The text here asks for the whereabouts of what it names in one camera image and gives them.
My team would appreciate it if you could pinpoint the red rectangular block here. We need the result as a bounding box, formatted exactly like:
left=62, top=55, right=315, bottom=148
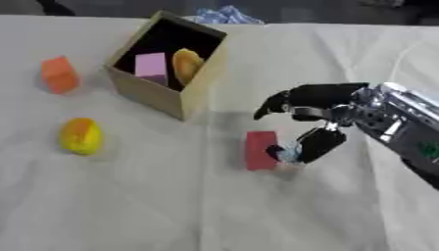
left=245, top=129, right=281, bottom=172

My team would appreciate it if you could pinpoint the tan cardboard box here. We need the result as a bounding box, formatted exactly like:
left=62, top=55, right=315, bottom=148
left=104, top=10, right=230, bottom=122

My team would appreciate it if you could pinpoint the blue white crumpled cloth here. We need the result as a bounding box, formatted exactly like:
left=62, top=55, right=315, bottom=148
left=193, top=5, right=267, bottom=25

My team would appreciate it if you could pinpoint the orange rectangular block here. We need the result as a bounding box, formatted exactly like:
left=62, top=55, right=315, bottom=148
left=39, top=55, right=81, bottom=95

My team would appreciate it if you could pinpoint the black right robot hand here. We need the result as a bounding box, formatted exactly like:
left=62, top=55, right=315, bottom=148
left=252, top=81, right=372, bottom=165

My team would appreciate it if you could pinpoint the tan toy bread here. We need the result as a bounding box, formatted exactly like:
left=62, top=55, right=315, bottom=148
left=171, top=47, right=206, bottom=86

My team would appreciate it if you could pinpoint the pink rectangular block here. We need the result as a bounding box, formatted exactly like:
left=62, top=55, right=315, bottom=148
left=133, top=52, right=171, bottom=87

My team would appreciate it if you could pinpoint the yellow orange toy mango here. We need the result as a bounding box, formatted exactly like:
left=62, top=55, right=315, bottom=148
left=58, top=117, right=105, bottom=156

